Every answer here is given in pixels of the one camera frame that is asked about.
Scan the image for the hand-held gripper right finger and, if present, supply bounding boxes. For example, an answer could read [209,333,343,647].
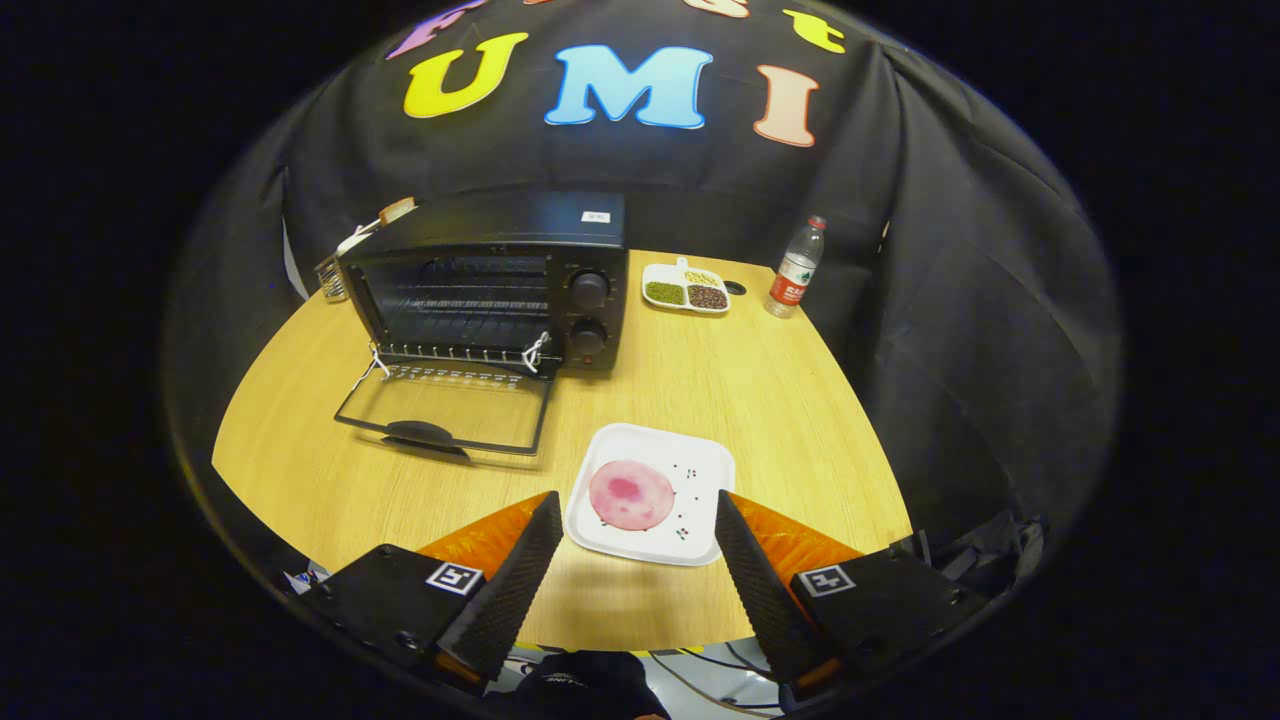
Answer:
[714,490,1001,701]

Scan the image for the white square plate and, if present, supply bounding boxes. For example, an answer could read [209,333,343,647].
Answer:
[564,422,737,568]

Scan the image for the white divided dish of beans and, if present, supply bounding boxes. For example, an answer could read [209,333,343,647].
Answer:
[641,257,732,316]

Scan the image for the floor cables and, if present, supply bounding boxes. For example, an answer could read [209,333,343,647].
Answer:
[650,650,786,713]

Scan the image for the pink round food slice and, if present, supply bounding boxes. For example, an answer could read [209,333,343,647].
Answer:
[588,460,676,532]

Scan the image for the clear water bottle red label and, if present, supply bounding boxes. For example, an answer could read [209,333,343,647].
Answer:
[765,215,828,319]

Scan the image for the black toaster oven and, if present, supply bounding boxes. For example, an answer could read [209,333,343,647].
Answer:
[333,192,629,461]

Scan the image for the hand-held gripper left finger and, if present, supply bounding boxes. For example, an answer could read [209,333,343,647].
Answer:
[300,490,564,696]

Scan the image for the white toaster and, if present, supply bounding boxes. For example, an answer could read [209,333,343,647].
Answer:
[335,215,386,258]

